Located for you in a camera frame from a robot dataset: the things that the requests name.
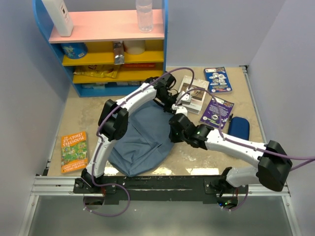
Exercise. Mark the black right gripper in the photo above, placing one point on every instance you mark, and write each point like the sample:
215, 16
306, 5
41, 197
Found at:
172, 137

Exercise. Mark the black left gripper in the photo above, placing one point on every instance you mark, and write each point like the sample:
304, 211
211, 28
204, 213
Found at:
169, 109

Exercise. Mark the white coffee cover book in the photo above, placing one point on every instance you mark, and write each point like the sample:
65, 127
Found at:
197, 96

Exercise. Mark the blue fabric backpack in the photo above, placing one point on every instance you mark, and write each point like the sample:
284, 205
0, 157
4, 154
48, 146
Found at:
146, 142

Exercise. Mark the blue zip pencil case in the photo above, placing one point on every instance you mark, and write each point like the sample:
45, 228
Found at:
239, 127

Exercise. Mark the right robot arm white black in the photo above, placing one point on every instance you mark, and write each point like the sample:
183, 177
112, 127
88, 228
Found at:
269, 164

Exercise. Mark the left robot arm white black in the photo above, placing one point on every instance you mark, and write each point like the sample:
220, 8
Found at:
113, 122

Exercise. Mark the yellow snack bag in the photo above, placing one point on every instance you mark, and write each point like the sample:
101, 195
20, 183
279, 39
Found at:
97, 71

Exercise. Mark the purple cover book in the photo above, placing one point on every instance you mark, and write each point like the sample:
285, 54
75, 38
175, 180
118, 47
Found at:
217, 113

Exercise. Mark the red flat box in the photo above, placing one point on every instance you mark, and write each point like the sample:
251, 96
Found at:
139, 65

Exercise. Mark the blue cartoon book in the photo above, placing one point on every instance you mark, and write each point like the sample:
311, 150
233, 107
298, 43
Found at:
218, 80

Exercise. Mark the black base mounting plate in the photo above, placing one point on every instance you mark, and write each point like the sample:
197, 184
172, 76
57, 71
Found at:
160, 188

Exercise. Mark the blue shelf unit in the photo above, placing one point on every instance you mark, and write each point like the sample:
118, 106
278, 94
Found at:
98, 30

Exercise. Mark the clear plastic water bottle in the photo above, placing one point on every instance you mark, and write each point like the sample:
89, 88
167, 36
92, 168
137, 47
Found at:
144, 10

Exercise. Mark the blue round tin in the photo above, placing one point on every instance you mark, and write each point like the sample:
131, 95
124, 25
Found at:
74, 50

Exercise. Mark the orange green children book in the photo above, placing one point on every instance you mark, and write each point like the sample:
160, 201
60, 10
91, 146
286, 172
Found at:
74, 152

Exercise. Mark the white rectangular box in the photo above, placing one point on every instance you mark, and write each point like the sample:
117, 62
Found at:
60, 16

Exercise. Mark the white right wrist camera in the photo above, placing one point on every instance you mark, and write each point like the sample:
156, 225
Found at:
179, 109

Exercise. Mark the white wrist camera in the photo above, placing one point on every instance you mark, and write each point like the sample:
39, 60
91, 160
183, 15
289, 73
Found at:
179, 109
184, 98

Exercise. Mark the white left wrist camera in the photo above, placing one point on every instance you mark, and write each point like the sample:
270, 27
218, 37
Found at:
184, 98

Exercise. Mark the aluminium frame rail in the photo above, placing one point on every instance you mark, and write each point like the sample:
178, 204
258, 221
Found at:
63, 186

